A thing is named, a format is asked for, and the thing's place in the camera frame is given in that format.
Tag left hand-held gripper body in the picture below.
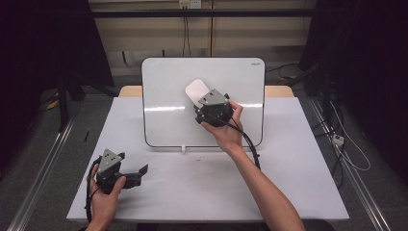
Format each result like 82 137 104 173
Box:
95 148 142 195

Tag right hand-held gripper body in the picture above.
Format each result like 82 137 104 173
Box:
193 89 235 128

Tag white whiteboard eraser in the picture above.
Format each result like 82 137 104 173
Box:
185 78 212 109

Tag white desktop whiteboard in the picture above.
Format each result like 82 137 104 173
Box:
140 57 267 148

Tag person's right hand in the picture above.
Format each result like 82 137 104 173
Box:
200 100 244 154

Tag person's left hand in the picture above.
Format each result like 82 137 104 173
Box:
87 163 127 227

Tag wooden table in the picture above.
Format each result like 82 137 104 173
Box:
117 85 295 98

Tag black metal stand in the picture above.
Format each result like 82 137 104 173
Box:
56 71 117 133

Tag person's dark clothing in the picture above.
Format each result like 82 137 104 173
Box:
78 219 337 231

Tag black horizontal metal bar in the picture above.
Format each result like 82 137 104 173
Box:
90 9 318 18

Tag black curtain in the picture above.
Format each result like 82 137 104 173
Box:
0 0 115 177
298 0 408 184

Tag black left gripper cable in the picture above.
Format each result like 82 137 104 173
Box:
84 156 103 224

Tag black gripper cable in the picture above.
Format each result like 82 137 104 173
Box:
84 156 103 224
220 116 262 171

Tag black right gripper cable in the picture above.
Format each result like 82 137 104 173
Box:
220 116 262 171

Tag black floor cable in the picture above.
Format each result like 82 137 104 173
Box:
265 63 300 74

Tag aluminium floor rail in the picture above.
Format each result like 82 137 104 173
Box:
308 96 393 231
6 117 77 231

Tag black hanging cables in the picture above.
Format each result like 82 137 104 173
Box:
182 15 191 58

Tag white wall outlet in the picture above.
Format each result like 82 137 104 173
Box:
178 0 203 10

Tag white floor cable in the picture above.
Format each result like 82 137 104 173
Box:
329 101 372 172

